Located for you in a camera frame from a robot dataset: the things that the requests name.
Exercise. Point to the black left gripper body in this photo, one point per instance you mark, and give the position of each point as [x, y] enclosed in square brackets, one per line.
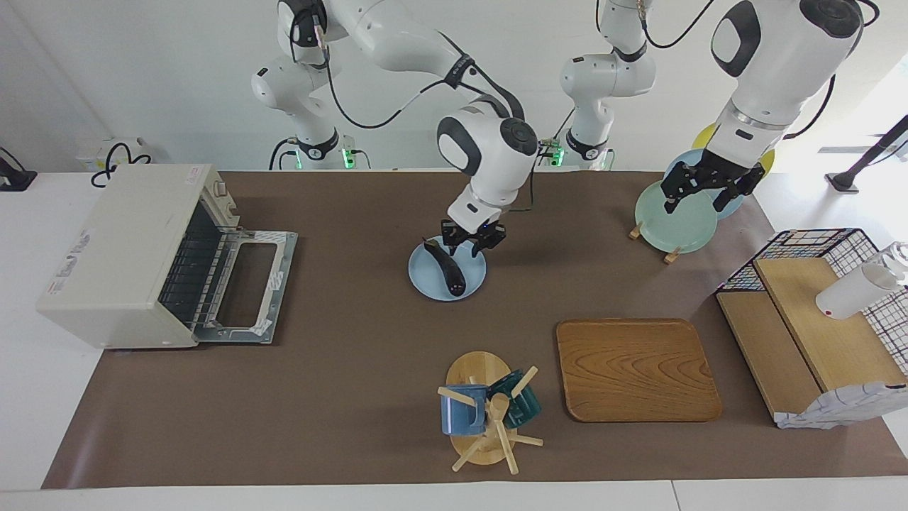
[713, 170]

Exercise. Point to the wooden plate rack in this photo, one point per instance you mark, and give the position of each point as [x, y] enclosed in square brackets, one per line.
[672, 255]

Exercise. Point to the cream toaster oven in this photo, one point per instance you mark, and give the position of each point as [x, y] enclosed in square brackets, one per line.
[120, 262]

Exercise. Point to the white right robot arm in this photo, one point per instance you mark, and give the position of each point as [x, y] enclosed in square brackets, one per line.
[489, 163]

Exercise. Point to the green lit connector box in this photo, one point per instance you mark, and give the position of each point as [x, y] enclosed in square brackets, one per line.
[553, 152]
[348, 157]

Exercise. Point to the light green plate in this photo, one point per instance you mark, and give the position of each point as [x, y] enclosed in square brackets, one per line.
[674, 227]

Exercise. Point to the rectangular wooden tray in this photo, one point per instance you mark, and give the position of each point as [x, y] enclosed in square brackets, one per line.
[638, 369]

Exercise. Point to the light blue plate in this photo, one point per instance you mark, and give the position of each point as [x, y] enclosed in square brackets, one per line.
[681, 160]
[425, 280]

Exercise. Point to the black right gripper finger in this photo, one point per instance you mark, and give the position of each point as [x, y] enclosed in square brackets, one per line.
[451, 247]
[479, 248]

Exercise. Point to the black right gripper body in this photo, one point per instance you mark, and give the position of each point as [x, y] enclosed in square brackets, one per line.
[472, 234]

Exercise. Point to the blue mug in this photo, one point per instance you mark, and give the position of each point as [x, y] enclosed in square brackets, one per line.
[461, 415]

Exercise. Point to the yellow plate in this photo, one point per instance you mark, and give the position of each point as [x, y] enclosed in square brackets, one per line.
[706, 135]

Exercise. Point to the black table mount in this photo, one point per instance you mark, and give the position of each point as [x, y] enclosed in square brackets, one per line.
[14, 179]

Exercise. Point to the wooden mug tree stand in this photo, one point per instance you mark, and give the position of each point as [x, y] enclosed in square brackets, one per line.
[475, 369]

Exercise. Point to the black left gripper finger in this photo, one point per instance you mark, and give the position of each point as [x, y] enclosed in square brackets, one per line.
[725, 199]
[671, 201]

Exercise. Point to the white power strip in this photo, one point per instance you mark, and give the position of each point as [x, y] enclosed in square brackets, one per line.
[92, 152]

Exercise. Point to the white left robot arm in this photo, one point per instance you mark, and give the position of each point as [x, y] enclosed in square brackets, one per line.
[780, 64]

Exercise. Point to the brown table mat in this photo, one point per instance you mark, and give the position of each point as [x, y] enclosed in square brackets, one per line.
[355, 390]

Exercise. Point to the glass oven door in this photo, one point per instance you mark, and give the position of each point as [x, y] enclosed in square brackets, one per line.
[273, 298]

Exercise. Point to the white cup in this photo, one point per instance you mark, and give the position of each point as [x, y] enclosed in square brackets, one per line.
[851, 294]

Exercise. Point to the dark green mug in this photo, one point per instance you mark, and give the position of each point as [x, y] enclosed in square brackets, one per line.
[521, 404]

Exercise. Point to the black stand leg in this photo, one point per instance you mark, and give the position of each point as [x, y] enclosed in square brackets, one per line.
[862, 167]

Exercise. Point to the dark purple eggplant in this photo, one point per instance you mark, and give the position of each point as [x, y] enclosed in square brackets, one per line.
[449, 273]

